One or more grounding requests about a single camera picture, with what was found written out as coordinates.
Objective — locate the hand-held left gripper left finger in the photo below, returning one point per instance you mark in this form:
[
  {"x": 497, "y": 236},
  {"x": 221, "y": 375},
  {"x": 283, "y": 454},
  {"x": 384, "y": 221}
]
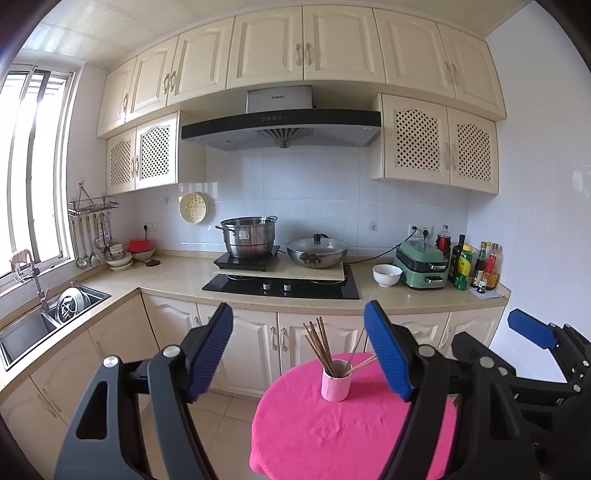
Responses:
[{"x": 210, "y": 355}]

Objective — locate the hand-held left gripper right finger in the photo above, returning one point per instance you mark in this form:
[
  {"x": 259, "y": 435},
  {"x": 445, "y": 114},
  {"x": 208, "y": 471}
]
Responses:
[{"x": 388, "y": 350}]

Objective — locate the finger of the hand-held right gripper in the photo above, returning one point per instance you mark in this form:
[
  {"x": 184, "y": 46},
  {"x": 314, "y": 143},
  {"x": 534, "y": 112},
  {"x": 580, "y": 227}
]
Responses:
[
  {"x": 531, "y": 328},
  {"x": 466, "y": 346}
]

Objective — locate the pink cup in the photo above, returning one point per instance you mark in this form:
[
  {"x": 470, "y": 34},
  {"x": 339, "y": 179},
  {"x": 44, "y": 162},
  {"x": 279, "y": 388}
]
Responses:
[{"x": 336, "y": 387}]

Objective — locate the pile of wooden chopsticks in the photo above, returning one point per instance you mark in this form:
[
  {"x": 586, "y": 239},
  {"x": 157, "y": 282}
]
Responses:
[{"x": 323, "y": 350}]

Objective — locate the white paper sheet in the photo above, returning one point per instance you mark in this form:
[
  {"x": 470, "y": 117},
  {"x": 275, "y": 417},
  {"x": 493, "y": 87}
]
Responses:
[{"x": 496, "y": 294}]

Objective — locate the small dark bottle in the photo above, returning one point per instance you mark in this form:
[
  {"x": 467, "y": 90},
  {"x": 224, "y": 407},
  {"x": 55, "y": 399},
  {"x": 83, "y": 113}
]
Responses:
[{"x": 481, "y": 287}]

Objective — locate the red sauce bottle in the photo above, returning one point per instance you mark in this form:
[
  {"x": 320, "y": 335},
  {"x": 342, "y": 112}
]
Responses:
[{"x": 493, "y": 272}]

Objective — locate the white bowl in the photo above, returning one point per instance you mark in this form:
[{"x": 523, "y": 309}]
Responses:
[{"x": 387, "y": 277}]

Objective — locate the green bottle yellow label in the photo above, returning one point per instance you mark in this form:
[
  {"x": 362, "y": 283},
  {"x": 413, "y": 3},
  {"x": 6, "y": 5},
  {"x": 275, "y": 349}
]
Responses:
[{"x": 464, "y": 270}]

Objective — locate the dark sauce bottle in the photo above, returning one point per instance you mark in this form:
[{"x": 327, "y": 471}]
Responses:
[{"x": 480, "y": 267}]

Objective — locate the dark oil bottle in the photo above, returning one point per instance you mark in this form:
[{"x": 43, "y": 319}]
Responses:
[{"x": 457, "y": 258}]

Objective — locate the green electric grill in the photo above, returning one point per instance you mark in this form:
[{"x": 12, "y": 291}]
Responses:
[{"x": 420, "y": 267}]

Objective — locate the black glass gas hob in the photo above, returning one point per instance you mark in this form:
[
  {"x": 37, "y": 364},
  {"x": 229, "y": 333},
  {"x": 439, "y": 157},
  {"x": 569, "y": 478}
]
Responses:
[{"x": 318, "y": 290}]

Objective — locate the black induction cooker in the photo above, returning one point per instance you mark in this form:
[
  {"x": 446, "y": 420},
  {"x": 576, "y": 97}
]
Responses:
[{"x": 244, "y": 263}]

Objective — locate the red drink bottle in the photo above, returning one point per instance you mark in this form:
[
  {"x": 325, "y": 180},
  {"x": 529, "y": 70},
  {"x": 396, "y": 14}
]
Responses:
[{"x": 444, "y": 243}]

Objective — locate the pink tablecloth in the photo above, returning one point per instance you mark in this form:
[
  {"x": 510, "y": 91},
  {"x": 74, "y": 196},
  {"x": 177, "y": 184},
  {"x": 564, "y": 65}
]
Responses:
[{"x": 323, "y": 438}]

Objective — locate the beige board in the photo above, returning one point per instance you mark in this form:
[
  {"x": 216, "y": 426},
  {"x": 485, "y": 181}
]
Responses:
[{"x": 295, "y": 276}]

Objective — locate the patterned bowl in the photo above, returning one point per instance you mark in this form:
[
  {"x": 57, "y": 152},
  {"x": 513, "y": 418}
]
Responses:
[{"x": 144, "y": 256}]

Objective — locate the wok with glass lid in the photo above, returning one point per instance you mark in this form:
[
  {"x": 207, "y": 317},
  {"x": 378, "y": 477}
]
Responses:
[{"x": 316, "y": 251}]

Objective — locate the stainless steel pot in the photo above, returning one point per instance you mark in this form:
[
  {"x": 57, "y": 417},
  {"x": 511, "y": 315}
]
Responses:
[{"x": 247, "y": 237}]

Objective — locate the stack of white bowls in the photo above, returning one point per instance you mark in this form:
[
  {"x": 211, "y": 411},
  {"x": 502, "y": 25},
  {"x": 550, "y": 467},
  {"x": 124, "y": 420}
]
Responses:
[{"x": 119, "y": 262}]

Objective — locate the red container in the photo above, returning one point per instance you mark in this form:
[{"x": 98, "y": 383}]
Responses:
[{"x": 138, "y": 245}]

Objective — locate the cream perforated steamer plate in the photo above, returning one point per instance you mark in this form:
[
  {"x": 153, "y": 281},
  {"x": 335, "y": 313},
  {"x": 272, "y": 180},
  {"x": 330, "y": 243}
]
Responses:
[{"x": 196, "y": 208}]

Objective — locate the steel bowl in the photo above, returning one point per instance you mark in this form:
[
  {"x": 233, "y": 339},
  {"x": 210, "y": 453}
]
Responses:
[{"x": 69, "y": 305}]

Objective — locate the metal faucet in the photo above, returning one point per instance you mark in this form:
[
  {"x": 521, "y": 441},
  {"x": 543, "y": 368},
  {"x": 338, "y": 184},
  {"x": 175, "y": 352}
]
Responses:
[{"x": 37, "y": 281}]

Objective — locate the steel kitchen sink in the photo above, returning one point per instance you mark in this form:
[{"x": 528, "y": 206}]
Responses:
[{"x": 23, "y": 332}]

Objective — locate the cream lattice door cabinet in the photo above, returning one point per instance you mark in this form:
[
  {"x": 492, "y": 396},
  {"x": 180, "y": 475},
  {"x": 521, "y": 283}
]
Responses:
[
  {"x": 449, "y": 147},
  {"x": 135, "y": 157}
]

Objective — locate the black range hood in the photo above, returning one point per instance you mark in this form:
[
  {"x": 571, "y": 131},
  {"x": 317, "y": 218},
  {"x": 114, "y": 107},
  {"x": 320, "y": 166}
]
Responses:
[{"x": 277, "y": 124}]

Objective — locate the barred window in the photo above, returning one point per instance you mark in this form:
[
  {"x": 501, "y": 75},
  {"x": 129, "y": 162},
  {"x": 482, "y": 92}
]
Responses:
[{"x": 34, "y": 161}]

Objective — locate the white double wall socket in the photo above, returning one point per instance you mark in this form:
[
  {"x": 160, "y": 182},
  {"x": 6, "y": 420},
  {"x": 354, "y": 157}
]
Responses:
[{"x": 421, "y": 230}]

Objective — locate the metal wall utensil rack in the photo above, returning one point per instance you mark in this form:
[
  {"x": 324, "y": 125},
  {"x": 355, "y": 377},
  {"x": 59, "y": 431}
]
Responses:
[{"x": 92, "y": 206}]

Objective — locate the cream upper wall cabinets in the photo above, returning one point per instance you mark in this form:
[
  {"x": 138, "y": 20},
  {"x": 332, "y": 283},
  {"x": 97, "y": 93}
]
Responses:
[{"x": 268, "y": 46}]

